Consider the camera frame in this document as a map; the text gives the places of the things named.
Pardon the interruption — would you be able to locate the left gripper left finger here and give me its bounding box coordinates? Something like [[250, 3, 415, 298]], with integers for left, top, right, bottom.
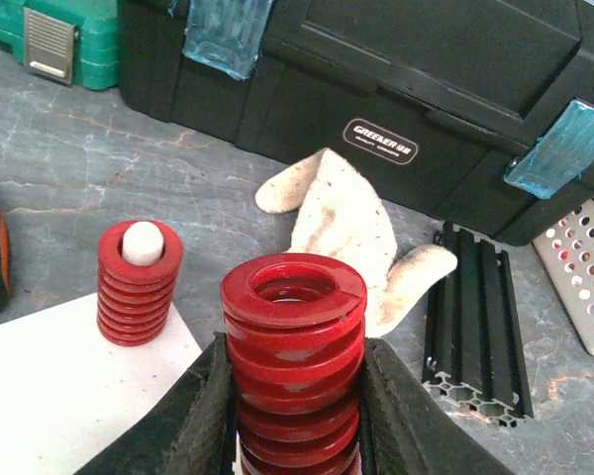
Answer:
[[78, 332, 236, 475]]

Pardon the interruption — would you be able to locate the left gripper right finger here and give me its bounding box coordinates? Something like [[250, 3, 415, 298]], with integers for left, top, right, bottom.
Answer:
[[358, 338, 511, 475]]

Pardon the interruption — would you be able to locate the red spring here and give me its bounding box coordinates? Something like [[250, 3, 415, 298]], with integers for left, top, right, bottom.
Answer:
[[96, 221, 183, 346], [221, 253, 367, 474]]

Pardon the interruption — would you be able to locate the white peg base plate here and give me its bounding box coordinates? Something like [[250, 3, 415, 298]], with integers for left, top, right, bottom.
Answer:
[[0, 294, 201, 474]]

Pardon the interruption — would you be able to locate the white leather work glove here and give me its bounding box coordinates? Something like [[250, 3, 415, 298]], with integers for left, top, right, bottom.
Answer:
[[254, 148, 457, 337]]

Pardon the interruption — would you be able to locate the black aluminium extrusion bar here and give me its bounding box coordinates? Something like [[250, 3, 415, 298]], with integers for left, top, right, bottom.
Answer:
[[422, 222, 534, 428]]

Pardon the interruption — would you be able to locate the white slotted plastic basket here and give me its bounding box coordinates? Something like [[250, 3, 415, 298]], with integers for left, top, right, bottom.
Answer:
[[533, 196, 594, 356]]

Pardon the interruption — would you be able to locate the black plastic toolbox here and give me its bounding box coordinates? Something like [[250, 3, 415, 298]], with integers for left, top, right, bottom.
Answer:
[[118, 1, 594, 245]]

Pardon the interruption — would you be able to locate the green plastic tool case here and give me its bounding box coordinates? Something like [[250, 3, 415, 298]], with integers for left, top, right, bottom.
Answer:
[[0, 0, 118, 90]]

